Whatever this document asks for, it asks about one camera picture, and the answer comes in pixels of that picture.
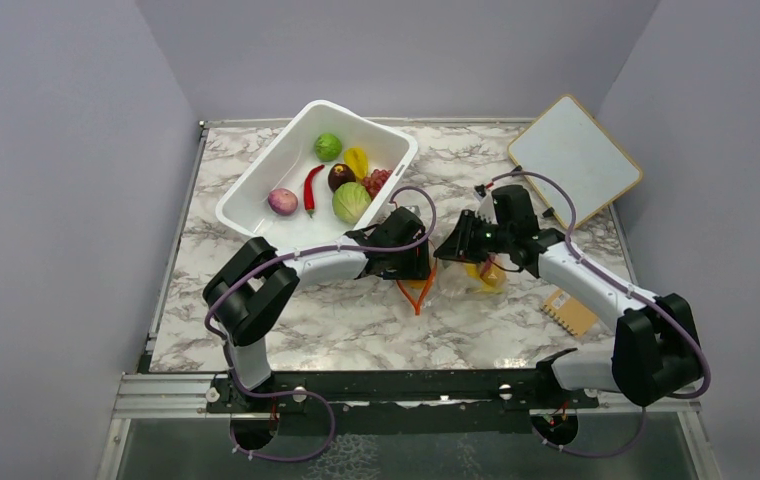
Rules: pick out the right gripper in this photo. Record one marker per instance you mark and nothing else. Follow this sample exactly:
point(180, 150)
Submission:
point(460, 246)

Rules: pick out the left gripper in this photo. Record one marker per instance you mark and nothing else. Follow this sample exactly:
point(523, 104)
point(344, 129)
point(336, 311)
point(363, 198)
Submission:
point(418, 267)

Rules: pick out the clear zip top bag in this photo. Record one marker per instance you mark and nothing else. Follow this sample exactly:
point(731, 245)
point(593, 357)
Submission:
point(447, 281)

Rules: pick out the white plastic bin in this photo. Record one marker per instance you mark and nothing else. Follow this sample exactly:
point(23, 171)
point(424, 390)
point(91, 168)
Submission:
point(285, 163)

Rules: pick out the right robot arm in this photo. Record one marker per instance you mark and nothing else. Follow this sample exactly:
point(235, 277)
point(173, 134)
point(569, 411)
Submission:
point(655, 351)

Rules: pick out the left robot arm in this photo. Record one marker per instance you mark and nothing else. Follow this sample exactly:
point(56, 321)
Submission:
point(247, 296)

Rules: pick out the green cabbage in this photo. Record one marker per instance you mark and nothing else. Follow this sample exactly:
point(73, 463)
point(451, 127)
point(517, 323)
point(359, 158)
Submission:
point(350, 201)

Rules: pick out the red grapes bunch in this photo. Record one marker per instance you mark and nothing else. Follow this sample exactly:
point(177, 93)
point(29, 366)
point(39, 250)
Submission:
point(375, 181)

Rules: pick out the dark purple fruit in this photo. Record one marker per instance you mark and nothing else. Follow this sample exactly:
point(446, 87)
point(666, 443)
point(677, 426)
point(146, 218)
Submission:
point(338, 175)

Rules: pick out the yellow bell pepper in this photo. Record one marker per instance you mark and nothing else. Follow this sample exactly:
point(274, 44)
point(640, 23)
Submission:
point(356, 159)

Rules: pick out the red chili pepper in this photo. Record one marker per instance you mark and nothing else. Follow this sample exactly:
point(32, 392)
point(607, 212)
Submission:
point(308, 190)

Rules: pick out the small yellow notebook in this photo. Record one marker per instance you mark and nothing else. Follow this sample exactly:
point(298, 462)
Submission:
point(569, 313)

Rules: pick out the small green lime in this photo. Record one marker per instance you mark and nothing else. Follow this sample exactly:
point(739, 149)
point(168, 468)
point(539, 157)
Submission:
point(327, 147)

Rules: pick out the purple onion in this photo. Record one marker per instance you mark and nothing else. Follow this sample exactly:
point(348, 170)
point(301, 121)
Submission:
point(283, 201)

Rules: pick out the white board wooden frame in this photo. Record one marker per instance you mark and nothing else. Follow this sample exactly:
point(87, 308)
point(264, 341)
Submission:
point(589, 169)

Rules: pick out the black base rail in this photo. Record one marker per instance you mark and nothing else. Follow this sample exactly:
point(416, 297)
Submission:
point(361, 402)

